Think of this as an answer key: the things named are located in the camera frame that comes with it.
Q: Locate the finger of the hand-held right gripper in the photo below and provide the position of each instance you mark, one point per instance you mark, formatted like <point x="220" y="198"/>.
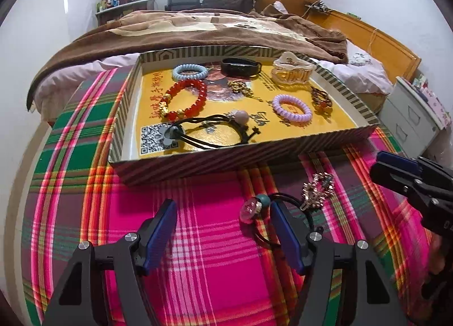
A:
<point x="393" y="177"/>
<point x="400" y="162"/>

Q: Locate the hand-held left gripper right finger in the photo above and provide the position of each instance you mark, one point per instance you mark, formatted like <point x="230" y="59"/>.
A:
<point x="287" y="239"/>

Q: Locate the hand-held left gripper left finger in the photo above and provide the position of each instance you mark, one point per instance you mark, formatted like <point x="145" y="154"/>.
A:
<point x="161" y="234"/>

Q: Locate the gold rhinestone hair clip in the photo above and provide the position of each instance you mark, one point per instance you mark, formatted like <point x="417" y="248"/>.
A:
<point x="316" y="189"/>

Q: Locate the striped cardboard tray yellow inside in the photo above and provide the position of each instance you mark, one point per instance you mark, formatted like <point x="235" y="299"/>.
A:
<point x="329" y="124"/>

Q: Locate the black smart band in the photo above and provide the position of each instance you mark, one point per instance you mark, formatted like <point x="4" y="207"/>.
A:
<point x="240" y="67"/>

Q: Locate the person's right hand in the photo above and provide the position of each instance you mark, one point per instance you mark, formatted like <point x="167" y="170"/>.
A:
<point x="440" y="253"/>

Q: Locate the grey drawer cabinet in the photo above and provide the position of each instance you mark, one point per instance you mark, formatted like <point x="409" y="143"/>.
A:
<point x="407" y="120"/>

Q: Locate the pink plaid tablecloth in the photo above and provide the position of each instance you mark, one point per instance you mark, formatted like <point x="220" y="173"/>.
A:
<point x="212" y="258"/>

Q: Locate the floral patterned box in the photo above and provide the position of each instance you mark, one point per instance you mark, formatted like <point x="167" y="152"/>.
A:
<point x="433" y="99"/>

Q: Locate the white floral bedsheet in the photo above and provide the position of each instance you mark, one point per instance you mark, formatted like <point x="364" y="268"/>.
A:
<point x="354" y="74"/>

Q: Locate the wooden headboard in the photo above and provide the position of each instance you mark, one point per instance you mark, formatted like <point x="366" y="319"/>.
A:
<point x="382" y="46"/>

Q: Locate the clear hair claw clip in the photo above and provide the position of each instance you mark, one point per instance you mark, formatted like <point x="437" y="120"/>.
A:
<point x="293" y="74"/>

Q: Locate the white pillow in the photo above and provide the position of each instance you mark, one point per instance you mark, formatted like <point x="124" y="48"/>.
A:
<point x="280" y="7"/>

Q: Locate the brown printed blanket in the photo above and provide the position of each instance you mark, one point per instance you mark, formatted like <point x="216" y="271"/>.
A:
<point x="177" y="35"/>

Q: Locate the white desk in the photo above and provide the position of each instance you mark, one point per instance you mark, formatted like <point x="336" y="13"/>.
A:
<point x="124" y="9"/>

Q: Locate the dark brown cloth heap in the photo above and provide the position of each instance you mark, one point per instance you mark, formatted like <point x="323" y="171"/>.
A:
<point x="226" y="2"/>

